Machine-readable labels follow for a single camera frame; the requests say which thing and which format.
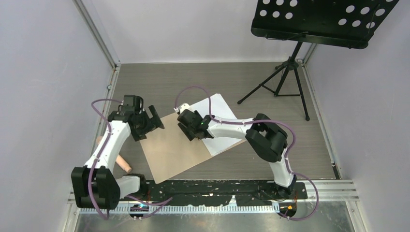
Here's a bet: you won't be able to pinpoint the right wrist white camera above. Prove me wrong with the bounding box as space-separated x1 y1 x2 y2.
174 103 190 114

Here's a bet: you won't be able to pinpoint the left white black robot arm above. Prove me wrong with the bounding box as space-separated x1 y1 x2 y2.
71 95 164 212

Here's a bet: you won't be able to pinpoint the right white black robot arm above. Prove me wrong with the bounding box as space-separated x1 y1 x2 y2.
177 109 297 199

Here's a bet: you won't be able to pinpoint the black music stand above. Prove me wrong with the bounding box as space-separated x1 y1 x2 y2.
237 0 398 121

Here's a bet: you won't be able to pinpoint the white paper sheets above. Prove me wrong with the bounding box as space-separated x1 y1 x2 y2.
190 93 249 156

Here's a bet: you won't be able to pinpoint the brown cardboard folder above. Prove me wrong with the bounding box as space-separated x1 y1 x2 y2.
140 113 244 184

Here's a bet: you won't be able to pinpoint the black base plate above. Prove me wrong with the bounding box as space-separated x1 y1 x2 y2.
130 180 308 206

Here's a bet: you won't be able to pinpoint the beige handle tool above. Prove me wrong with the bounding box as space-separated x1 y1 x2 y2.
96 136 132 174

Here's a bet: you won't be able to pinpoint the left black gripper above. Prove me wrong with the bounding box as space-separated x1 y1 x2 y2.
132 105 163 141

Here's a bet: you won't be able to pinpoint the aluminium frame rail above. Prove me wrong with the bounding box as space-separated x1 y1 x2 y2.
67 180 360 215

